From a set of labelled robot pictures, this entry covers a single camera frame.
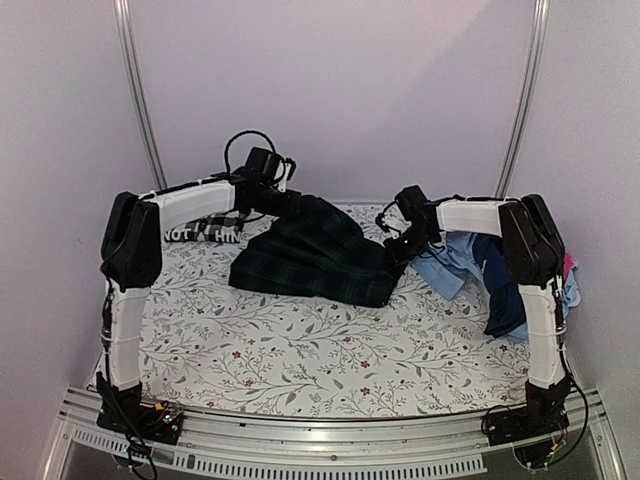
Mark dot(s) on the aluminium frame post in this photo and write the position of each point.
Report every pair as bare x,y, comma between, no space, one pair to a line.
125,30
527,91

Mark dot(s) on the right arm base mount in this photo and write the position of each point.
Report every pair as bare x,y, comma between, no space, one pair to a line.
502,424

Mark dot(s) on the dark green plaid garment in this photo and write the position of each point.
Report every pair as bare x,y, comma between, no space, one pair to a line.
318,252

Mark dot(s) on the front aluminium rail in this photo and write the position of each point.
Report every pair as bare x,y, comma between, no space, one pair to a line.
233,445

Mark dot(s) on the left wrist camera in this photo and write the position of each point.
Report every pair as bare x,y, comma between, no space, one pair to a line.
285,171

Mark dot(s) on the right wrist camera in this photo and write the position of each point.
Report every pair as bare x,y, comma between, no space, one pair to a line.
386,224

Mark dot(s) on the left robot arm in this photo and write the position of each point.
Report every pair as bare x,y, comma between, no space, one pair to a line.
131,253

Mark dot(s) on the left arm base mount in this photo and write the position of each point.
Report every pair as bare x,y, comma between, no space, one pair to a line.
161,423

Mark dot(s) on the left aluminium frame post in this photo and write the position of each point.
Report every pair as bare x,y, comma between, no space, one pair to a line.
125,30

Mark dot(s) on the pink garment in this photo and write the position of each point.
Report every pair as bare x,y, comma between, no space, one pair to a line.
568,265

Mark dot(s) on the black white checkered shirt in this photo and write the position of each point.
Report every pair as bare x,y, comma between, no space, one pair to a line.
217,228

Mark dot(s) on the right aluminium frame post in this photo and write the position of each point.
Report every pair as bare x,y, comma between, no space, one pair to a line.
527,91

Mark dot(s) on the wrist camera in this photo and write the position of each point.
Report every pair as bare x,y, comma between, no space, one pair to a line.
285,171
386,224

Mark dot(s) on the floral patterned table mat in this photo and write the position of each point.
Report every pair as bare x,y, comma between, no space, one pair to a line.
204,342

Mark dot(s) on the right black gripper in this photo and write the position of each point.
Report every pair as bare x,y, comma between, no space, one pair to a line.
399,257

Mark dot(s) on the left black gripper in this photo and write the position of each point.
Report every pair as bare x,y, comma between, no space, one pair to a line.
292,208

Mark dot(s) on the light blue garment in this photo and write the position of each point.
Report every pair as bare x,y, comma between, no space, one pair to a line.
447,268

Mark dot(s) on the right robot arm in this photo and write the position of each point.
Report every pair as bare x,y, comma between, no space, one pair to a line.
534,254

